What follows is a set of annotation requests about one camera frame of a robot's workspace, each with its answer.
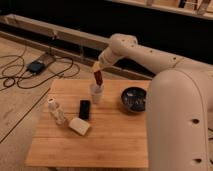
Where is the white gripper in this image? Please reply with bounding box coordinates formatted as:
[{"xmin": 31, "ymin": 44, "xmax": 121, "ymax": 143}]
[{"xmin": 92, "ymin": 47, "xmax": 122, "ymax": 72}]

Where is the red pepper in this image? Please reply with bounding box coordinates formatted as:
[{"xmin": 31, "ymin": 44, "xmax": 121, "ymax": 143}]
[{"xmin": 94, "ymin": 71, "xmax": 103, "ymax": 86}]

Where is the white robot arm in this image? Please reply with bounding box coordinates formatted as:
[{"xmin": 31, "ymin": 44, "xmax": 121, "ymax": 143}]
[{"xmin": 95, "ymin": 33, "xmax": 213, "ymax": 171}]

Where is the dark ceramic bowl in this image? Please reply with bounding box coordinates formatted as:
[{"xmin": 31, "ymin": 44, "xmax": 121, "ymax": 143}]
[{"xmin": 121, "ymin": 87, "xmax": 147, "ymax": 112}]

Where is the black smartphone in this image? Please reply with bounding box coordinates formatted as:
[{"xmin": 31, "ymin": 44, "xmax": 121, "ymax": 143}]
[{"xmin": 79, "ymin": 100, "xmax": 90, "ymax": 120}]

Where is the wooden table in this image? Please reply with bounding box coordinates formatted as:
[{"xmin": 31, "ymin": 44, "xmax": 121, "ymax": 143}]
[{"xmin": 25, "ymin": 80, "xmax": 149, "ymax": 168}]

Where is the black floor cable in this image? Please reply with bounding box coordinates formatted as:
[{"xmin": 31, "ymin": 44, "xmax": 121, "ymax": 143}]
[{"xmin": 0, "ymin": 44, "xmax": 81, "ymax": 90}]

